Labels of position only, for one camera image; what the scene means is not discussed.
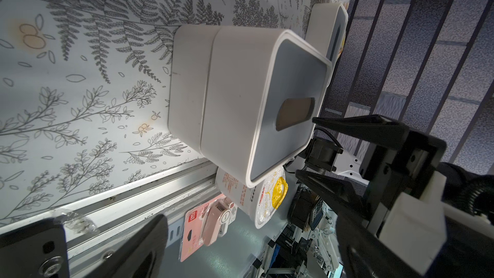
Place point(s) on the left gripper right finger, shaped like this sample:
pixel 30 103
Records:
pixel 140 256

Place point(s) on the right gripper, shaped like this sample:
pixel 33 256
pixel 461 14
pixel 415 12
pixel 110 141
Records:
pixel 399 159

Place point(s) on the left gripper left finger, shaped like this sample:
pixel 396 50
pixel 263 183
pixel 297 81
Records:
pixel 35 250

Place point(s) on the white box grey lid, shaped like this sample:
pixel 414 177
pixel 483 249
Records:
pixel 265 85
pixel 326 29

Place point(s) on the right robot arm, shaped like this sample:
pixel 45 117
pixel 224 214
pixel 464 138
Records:
pixel 468 252

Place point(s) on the pink packaged item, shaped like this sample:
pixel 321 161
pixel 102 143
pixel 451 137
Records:
pixel 206 223

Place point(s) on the instant noodle cup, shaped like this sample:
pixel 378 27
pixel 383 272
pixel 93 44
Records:
pixel 260 202

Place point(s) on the floral table cloth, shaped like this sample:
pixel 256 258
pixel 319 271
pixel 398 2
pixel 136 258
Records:
pixel 85 88

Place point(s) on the aluminium rail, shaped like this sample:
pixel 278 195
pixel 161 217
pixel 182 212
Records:
pixel 119 213

